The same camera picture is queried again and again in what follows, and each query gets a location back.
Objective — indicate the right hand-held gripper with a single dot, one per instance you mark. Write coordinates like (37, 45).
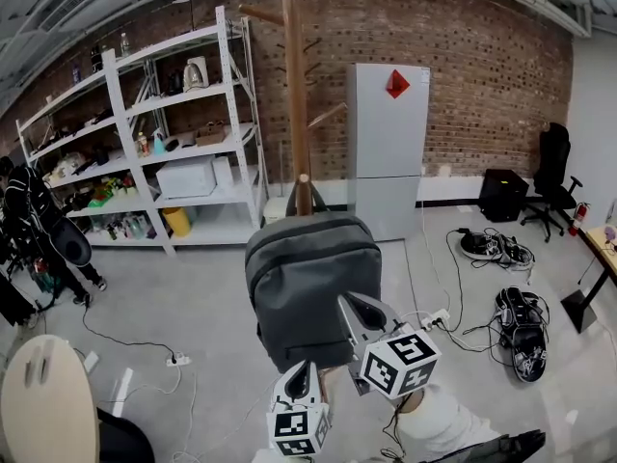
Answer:
(402, 364)

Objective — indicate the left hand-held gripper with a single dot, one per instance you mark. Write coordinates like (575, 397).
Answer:
(294, 429)

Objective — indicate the dark grey backpack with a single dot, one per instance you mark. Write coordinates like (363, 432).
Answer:
(308, 282)

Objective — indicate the wooden coat stand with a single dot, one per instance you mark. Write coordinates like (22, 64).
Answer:
(295, 89)

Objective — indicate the person's right forearm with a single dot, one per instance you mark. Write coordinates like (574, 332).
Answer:
(443, 427)

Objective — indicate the white power strip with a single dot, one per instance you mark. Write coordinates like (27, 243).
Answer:
(435, 318)
(176, 359)

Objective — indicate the white waste bin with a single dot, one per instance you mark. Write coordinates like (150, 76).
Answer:
(276, 210)

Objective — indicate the white refrigerator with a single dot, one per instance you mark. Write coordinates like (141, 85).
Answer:
(390, 162)

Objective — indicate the black cabinet box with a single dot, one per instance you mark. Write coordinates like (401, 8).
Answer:
(503, 196)

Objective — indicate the yellow plastic bin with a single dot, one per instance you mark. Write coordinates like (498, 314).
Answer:
(176, 222)

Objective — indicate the small white box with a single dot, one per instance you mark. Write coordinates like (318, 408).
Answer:
(222, 171)

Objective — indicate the red fire extinguisher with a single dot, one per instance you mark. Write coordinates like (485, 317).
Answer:
(579, 217)

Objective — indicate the black office chair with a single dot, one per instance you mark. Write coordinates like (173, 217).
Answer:
(552, 176)

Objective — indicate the wooden side desk black leg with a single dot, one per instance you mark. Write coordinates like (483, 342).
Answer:
(600, 253)

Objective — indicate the white microwave oven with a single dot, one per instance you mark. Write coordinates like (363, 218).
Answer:
(185, 179)

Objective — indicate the red diamond paper decoration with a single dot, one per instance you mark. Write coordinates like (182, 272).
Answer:
(397, 84)

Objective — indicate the small cardboard box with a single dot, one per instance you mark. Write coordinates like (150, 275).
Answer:
(210, 135)

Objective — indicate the small purple object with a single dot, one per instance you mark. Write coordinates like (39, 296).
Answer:
(610, 233)

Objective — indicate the round beige table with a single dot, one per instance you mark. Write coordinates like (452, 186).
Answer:
(43, 413)

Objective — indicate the white metal shelving unit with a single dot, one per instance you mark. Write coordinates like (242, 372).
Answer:
(62, 109)
(231, 114)

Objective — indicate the black metal coat stand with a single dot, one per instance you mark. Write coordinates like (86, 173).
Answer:
(313, 68)

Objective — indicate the black round case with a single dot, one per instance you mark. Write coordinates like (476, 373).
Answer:
(72, 244)

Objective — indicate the blue spray bottle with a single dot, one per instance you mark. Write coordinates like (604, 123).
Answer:
(159, 145)

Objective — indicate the orange drink bottle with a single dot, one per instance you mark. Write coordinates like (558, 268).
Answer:
(143, 146)

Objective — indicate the white electric kettle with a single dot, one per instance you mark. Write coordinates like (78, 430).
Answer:
(195, 75)

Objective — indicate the clear plastic bottle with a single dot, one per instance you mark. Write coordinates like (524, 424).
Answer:
(125, 45)

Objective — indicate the dark bottle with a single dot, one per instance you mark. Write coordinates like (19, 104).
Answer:
(96, 60)

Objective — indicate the small blue bottle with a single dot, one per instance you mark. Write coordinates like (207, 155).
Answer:
(76, 73)

